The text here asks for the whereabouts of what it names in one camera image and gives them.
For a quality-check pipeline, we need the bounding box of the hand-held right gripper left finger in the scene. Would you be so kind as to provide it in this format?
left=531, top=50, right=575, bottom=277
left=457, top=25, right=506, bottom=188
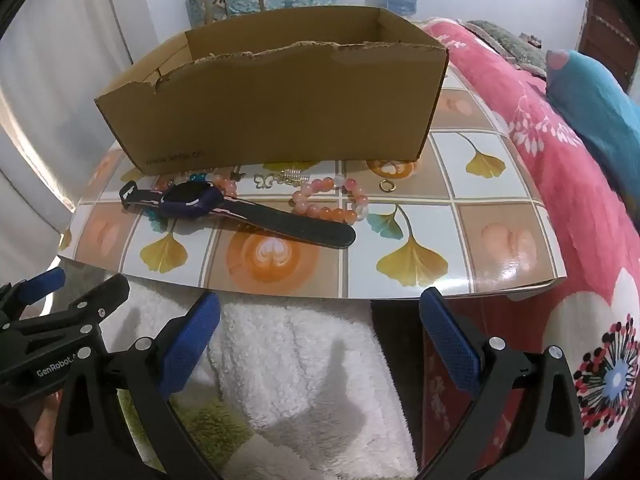
left=52, top=291, right=222, bottom=480

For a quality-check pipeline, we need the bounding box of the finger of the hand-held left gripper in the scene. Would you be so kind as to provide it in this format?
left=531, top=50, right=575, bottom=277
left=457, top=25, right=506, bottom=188
left=0, top=267, right=67, bottom=318
left=0, top=275, right=132, bottom=368

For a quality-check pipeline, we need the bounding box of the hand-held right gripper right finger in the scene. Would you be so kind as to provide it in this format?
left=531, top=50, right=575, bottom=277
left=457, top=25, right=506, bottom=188
left=418, top=287, right=586, bottom=480

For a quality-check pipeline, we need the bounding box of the dark purple smart watch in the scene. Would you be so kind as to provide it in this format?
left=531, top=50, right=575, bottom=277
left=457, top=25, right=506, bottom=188
left=118, top=180, right=357, bottom=250

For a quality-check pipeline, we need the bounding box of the blue and pink bead bracelet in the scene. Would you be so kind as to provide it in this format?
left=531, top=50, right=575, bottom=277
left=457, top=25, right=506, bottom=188
left=150, top=170, right=242, bottom=197

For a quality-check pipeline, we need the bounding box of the silver butterfly chain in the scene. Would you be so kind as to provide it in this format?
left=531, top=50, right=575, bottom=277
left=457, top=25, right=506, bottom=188
left=252, top=169, right=312, bottom=190

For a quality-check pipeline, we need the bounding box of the brown cardboard box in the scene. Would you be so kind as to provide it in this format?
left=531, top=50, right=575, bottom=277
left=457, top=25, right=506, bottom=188
left=94, top=6, right=450, bottom=177

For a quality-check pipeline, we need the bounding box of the white fluffy blanket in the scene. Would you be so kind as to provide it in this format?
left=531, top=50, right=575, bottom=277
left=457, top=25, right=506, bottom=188
left=107, top=280, right=421, bottom=480

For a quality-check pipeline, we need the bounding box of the ginkgo leaf patterned table mat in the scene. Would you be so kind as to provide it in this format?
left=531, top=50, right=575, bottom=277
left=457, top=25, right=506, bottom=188
left=57, top=62, right=568, bottom=301

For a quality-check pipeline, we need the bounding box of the pink floral blanket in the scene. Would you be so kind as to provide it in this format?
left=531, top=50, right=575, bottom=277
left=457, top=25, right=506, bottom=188
left=420, top=17, right=640, bottom=480

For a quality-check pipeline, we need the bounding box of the teal pillow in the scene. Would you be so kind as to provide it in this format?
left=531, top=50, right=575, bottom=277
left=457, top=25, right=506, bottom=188
left=545, top=50, right=640, bottom=196

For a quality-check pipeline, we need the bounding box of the grey-green patterned cushion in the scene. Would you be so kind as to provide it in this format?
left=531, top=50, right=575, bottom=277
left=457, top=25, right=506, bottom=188
left=465, top=20, right=548, bottom=78

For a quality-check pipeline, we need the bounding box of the wooden chair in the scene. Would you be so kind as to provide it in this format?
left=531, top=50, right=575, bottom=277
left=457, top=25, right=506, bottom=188
left=192, top=0, right=269, bottom=26

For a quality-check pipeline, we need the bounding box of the brown door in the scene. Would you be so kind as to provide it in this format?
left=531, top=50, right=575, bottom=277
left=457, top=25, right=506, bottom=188
left=577, top=0, right=640, bottom=96

